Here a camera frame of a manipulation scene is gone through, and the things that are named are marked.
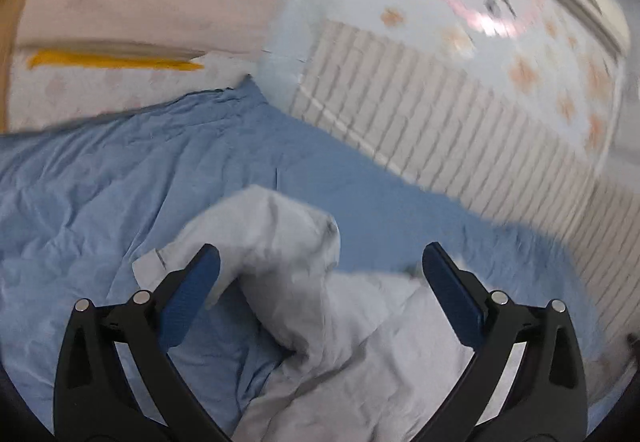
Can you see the wooden board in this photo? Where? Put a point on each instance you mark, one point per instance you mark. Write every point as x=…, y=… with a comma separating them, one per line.
x=10, y=13

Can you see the grey puffer jacket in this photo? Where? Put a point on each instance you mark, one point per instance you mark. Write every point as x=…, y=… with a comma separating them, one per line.
x=372, y=355

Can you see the blue bed blanket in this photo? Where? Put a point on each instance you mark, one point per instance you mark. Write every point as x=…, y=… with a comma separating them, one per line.
x=80, y=206

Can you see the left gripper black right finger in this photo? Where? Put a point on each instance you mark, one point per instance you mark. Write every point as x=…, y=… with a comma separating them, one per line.
x=525, y=380

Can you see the yellow tape strip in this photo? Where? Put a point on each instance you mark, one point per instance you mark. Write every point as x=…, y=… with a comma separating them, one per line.
x=67, y=58

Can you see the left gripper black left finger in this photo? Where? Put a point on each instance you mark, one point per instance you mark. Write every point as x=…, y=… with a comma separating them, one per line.
x=115, y=380

